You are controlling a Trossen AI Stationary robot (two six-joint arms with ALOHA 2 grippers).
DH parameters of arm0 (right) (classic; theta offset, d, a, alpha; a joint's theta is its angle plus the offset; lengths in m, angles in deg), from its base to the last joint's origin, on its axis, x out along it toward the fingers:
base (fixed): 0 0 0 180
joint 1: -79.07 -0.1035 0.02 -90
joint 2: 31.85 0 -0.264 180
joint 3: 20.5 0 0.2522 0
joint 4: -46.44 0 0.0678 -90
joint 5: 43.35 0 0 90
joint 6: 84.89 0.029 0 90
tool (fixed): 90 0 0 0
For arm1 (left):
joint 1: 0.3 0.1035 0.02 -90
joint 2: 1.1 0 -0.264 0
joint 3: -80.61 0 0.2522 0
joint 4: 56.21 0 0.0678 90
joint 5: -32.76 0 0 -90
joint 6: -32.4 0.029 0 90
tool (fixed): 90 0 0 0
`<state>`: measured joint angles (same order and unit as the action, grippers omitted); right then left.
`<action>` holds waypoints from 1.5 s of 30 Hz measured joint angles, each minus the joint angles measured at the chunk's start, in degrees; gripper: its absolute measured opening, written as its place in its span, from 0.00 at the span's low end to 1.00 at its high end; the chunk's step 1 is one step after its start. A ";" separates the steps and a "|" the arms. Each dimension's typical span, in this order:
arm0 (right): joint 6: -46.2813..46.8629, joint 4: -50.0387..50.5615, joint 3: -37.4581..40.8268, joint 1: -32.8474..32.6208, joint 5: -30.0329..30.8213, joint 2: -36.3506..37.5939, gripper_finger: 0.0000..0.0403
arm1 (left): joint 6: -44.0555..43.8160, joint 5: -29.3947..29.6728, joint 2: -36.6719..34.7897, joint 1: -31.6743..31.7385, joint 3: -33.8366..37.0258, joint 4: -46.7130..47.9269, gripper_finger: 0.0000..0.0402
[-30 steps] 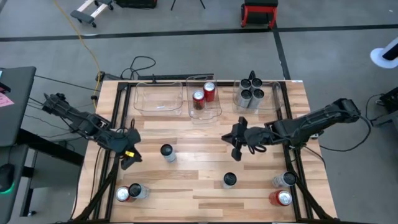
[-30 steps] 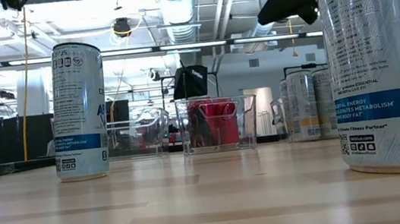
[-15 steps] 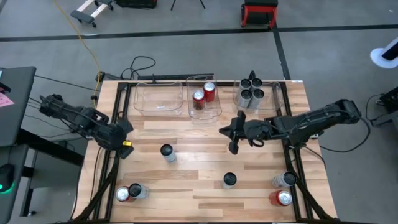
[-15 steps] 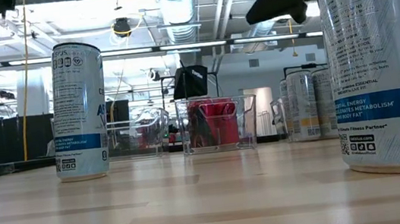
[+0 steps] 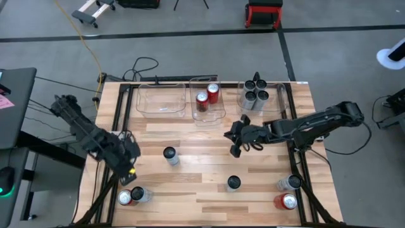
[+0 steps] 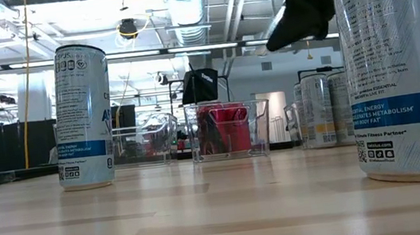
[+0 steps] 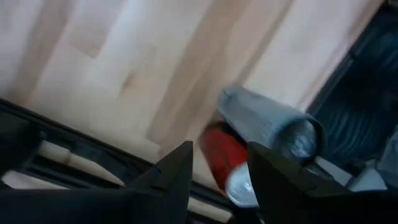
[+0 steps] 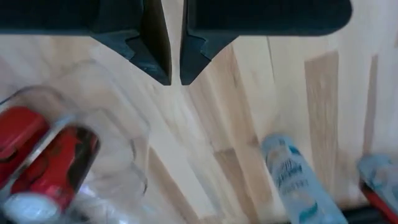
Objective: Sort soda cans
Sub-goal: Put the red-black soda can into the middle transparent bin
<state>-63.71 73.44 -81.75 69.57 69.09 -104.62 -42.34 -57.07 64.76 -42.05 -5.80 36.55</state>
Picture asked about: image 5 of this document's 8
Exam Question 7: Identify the narrow clear plastic bin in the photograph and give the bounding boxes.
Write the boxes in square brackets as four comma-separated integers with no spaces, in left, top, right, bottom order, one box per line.
[189,75,227,127]

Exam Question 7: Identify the black desk leg beam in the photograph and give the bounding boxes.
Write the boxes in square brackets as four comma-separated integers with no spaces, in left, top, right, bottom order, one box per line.
[17,130,87,170]

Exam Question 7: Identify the black tripod legs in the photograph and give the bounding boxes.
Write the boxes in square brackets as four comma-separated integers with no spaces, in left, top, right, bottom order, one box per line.
[173,0,209,11]

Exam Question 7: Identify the pink paper note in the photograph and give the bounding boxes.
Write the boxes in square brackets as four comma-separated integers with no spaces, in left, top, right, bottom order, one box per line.
[0,94,16,111]

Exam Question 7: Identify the black curved floor cable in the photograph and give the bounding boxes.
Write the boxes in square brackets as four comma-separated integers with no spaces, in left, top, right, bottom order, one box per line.
[371,94,392,129]

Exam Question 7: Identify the white Celsius can black lid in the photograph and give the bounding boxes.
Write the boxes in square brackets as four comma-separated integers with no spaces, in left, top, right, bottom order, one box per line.
[252,89,270,111]
[130,186,153,203]
[226,175,242,193]
[239,90,258,111]
[163,146,180,167]
[254,78,268,94]
[242,79,256,94]
[277,174,303,192]

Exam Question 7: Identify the long thin black cable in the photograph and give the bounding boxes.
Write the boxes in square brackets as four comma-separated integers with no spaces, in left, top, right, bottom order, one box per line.
[34,75,102,94]

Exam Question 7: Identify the wide clear plastic bin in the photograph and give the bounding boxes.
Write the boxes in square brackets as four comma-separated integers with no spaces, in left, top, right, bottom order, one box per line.
[135,82,187,118]
[237,81,290,115]

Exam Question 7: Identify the black case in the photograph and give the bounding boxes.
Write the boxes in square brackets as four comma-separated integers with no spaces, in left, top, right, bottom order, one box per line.
[117,0,161,10]

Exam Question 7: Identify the black aluminium table frame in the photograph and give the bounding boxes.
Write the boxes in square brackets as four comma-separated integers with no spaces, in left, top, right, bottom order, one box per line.
[74,81,347,228]

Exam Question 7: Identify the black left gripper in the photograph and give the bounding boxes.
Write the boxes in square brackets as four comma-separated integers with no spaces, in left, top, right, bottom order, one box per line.
[104,131,142,187]

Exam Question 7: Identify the grey wheeled dolly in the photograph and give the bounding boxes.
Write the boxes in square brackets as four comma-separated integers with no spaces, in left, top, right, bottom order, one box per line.
[71,0,116,29]

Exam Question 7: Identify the yellow floor cable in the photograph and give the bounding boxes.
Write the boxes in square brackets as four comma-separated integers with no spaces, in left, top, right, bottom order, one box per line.
[53,0,104,111]

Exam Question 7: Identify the black looped floor cable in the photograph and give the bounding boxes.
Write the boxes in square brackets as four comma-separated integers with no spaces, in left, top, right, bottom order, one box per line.
[121,56,159,82]

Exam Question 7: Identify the black power strip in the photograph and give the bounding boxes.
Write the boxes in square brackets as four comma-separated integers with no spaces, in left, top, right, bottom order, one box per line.
[139,75,219,82]

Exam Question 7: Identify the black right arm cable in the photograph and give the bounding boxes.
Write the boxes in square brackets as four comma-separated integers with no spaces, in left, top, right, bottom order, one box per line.
[324,122,373,156]

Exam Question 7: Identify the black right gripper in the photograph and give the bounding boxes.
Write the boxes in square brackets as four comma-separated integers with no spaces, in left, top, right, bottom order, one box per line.
[223,114,273,158]

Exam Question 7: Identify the red Darth Vader soda can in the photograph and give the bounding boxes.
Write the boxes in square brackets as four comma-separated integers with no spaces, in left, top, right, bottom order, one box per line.
[195,91,209,113]
[206,82,220,105]
[117,189,135,206]
[273,193,297,211]

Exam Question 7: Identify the black floor device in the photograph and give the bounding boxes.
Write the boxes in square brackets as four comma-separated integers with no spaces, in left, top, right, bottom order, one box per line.
[378,88,405,129]

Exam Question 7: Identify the red and black stool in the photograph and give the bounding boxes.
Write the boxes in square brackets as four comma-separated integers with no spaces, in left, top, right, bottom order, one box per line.
[244,0,284,30]

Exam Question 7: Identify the grey desk top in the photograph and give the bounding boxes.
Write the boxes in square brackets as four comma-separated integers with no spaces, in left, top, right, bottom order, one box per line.
[0,66,38,149]
[0,147,31,228]

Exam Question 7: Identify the white round stand base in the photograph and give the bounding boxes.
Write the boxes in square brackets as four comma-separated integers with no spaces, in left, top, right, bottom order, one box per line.
[375,37,405,71]

